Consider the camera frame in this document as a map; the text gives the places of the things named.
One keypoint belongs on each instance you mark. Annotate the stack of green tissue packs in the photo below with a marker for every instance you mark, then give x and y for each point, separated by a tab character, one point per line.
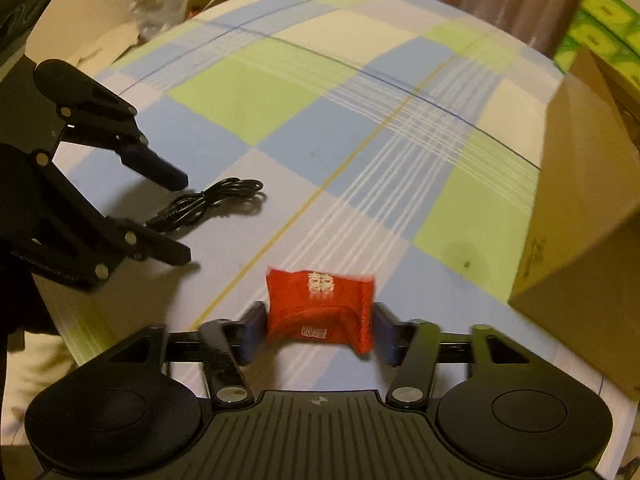
595	20

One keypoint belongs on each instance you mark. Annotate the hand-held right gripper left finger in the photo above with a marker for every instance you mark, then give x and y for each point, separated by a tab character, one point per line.
252	331

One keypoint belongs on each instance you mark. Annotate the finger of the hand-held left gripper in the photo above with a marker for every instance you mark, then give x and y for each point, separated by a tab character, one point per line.
140	242
100	110

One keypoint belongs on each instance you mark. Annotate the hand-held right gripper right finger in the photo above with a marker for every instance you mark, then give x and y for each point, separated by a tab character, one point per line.
385	335

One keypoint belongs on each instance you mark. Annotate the red snack packet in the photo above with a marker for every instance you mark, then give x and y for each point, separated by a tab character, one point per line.
320	310

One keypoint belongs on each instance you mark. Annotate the checkered tablecloth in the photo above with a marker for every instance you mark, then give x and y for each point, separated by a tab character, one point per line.
300	85

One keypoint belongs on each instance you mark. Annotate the brown cardboard box container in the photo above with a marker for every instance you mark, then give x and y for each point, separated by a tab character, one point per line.
575	210

